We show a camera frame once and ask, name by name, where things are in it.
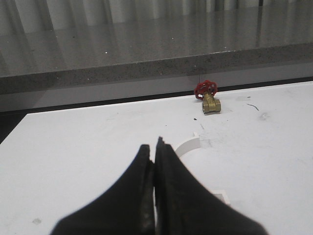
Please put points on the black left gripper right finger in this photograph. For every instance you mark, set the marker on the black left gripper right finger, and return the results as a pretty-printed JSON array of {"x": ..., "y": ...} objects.
[{"x": 185, "y": 207}]

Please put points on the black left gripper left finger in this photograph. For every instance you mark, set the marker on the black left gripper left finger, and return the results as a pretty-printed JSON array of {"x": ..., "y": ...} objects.
[{"x": 126, "y": 208}]

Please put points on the white half pipe clamp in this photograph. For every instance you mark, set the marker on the white half pipe clamp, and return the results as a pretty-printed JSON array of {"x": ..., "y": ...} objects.
[{"x": 193, "y": 143}]

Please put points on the brass valve red handwheel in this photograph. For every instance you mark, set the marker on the brass valve red handwheel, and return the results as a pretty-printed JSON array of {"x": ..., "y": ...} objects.
[{"x": 205, "y": 91}]

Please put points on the grey stone counter ledge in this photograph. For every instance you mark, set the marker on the grey stone counter ledge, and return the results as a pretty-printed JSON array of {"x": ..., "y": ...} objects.
[{"x": 189, "y": 45}]

